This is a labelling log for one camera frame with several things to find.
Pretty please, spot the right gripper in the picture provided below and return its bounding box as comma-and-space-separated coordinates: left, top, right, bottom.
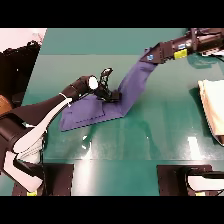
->
139, 40, 177, 66

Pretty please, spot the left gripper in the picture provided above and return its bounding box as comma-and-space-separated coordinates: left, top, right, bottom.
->
94, 88, 122, 104

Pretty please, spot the purple T-shirt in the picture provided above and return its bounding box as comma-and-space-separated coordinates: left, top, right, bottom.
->
58, 48, 160, 133

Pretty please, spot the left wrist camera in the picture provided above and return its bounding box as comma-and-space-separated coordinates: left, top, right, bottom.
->
97, 67, 114, 95

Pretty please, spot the cream folded garment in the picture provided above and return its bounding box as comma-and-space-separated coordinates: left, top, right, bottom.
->
197, 79, 224, 147

